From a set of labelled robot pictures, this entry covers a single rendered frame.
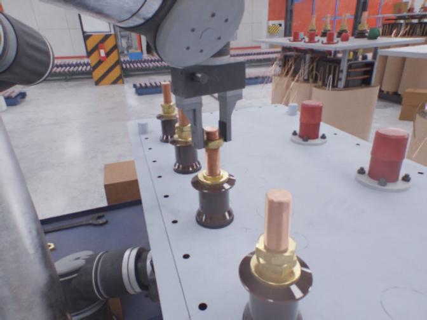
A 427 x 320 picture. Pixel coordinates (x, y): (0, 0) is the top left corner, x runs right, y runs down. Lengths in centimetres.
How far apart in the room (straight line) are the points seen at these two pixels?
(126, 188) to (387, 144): 146
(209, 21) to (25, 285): 54
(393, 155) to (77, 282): 79
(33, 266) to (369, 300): 56
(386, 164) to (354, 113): 236
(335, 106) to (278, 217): 275
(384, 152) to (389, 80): 700
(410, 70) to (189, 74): 709
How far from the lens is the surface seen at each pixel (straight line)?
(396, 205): 82
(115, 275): 78
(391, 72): 781
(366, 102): 325
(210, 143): 58
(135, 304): 172
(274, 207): 36
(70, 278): 83
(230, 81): 58
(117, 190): 193
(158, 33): 32
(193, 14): 31
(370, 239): 69
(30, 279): 68
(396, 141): 85
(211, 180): 62
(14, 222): 66
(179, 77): 54
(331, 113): 310
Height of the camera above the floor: 175
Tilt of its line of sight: 24 degrees down
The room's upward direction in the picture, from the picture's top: 2 degrees counter-clockwise
